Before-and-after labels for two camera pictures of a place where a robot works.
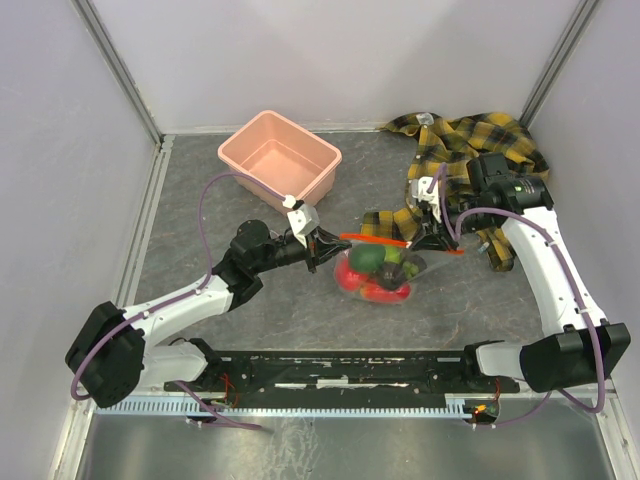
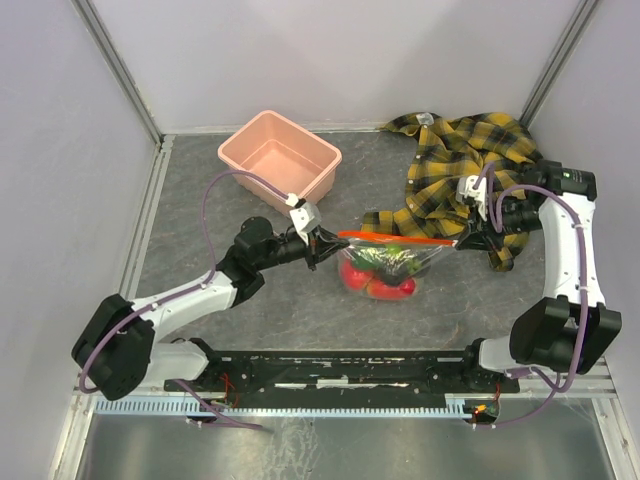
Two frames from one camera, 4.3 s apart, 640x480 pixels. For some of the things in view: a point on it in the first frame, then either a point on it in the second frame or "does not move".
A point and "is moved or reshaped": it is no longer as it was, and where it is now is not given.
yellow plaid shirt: (452, 142) does not move
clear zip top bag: (382, 270) is moved or reshaped
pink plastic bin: (283, 158) does not move
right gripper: (432, 235) to (479, 236)
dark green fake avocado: (367, 257) does not move
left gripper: (321, 246) does not move
